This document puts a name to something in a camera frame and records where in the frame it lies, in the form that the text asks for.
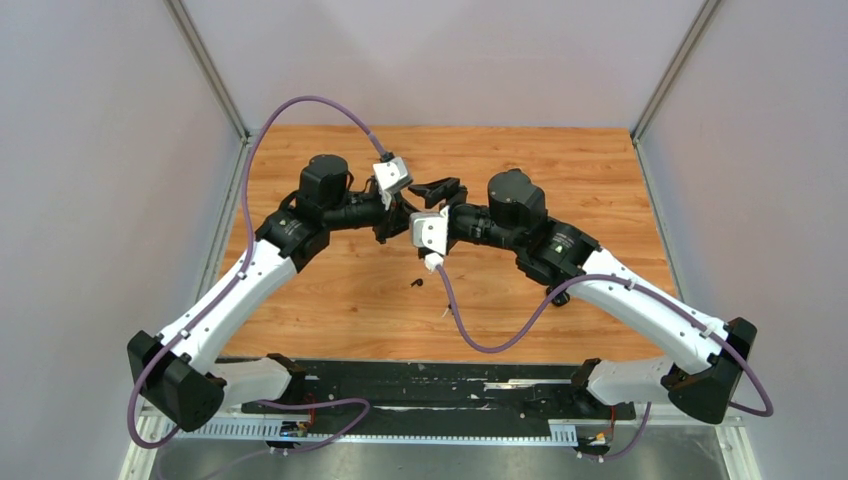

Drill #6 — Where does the black earbud charging case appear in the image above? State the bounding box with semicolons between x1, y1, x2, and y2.
546;286;571;307

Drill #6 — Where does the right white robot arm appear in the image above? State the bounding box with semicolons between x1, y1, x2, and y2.
410;169;757;424

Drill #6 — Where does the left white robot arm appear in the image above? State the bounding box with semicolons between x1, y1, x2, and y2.
127;154;414;432

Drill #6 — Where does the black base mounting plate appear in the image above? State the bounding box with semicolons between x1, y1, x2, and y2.
277;359;636;435

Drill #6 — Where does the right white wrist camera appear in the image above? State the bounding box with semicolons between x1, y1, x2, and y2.
409;207;449;259

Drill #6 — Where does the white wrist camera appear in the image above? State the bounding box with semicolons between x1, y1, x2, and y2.
372;156;413;211
409;207;449;259

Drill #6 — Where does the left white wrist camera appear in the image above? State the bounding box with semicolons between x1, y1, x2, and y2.
372;156;413;211

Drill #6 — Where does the slotted cable duct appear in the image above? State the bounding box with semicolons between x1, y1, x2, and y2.
176;415;578;447

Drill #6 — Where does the left aluminium frame post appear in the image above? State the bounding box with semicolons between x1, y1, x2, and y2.
163;0;251;143

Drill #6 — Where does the aluminium frame post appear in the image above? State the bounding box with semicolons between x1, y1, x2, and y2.
630;0;724;145
163;0;251;143

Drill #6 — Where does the right aluminium frame post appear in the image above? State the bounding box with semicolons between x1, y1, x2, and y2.
630;0;724;145

